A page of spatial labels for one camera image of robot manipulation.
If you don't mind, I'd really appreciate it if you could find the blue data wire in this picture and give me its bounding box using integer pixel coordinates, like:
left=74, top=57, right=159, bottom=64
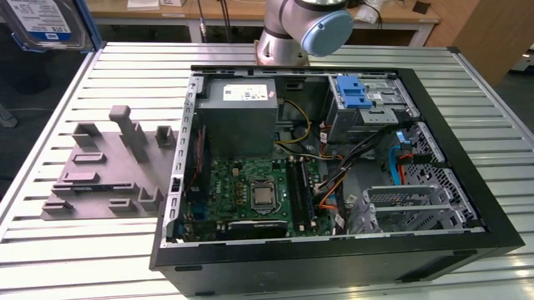
left=390, top=130, right=413, bottom=188

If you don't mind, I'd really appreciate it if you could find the hard disk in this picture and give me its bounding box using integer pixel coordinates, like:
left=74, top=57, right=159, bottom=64
left=0, top=0, right=104, bottom=56

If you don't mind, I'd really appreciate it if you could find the metal disk bay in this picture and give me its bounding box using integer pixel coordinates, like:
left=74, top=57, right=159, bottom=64
left=349, top=184, right=487, bottom=235

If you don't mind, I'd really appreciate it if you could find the green motherboard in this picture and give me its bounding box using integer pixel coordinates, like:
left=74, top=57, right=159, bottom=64
left=179, top=157, right=335, bottom=241

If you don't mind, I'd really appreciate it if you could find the grey power supply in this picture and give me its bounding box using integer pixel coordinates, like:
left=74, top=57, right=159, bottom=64
left=195, top=77, right=279, bottom=160

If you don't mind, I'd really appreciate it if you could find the CPU socket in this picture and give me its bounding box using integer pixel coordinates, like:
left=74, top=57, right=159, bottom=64
left=246, top=177, right=285, bottom=216

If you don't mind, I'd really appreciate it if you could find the silver CPU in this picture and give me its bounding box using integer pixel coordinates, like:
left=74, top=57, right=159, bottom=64
left=251, top=184, right=278, bottom=206

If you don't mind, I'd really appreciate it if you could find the black RAM slot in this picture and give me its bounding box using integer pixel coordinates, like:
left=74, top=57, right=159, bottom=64
left=286, top=157, right=309, bottom=231

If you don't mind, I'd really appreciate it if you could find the RAM stick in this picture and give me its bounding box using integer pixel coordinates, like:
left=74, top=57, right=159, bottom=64
left=299, top=161, right=319, bottom=226
left=70, top=185, right=116, bottom=193

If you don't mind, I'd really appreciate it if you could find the black graphics card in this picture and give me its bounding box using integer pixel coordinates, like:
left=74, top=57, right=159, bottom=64
left=216, top=218, right=290, bottom=241

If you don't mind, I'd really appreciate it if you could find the metal optical drive cage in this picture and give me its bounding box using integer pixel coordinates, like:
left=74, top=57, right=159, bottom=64
left=323, top=73, right=422, bottom=145

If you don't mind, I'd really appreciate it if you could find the blue plastic drive latch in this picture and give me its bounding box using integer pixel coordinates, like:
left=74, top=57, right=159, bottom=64
left=335, top=74, right=373, bottom=110

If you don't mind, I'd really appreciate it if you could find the black PC case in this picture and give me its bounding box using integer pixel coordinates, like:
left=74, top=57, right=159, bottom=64
left=148, top=64, right=526, bottom=297

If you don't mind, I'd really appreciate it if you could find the grey parts rack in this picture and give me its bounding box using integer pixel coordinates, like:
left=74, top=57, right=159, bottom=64
left=39, top=104, right=182, bottom=223

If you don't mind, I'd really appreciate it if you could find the clear plastic bag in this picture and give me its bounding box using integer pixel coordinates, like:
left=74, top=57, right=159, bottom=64
left=357, top=4, right=383, bottom=23

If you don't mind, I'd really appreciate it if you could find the wooden desk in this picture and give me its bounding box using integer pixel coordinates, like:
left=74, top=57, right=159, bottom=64
left=90, top=0, right=443, bottom=44

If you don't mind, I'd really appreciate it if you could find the grey metal table leg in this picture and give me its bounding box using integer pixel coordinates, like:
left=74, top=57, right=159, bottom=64
left=0, top=101, right=19, bottom=128

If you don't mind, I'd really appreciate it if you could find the wooden cabinet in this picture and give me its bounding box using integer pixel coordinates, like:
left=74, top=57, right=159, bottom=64
left=425, top=0, right=534, bottom=90

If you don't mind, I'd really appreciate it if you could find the yellow wire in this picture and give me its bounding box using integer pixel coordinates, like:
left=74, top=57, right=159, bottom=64
left=273, top=98, right=313, bottom=147

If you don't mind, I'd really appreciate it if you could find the red black fan wire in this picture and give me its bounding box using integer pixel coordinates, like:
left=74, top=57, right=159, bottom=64
left=187, top=124, right=208, bottom=192

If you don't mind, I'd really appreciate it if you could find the black wire bundle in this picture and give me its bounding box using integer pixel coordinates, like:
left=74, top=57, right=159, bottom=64
left=317, top=124, right=414, bottom=196

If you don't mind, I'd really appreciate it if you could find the red orange power wire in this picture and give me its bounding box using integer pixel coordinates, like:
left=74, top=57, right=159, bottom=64
left=395, top=152, right=446, bottom=186

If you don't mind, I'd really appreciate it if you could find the thin hanging cable with plug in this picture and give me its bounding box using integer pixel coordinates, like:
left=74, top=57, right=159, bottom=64
left=198, top=0, right=208, bottom=34

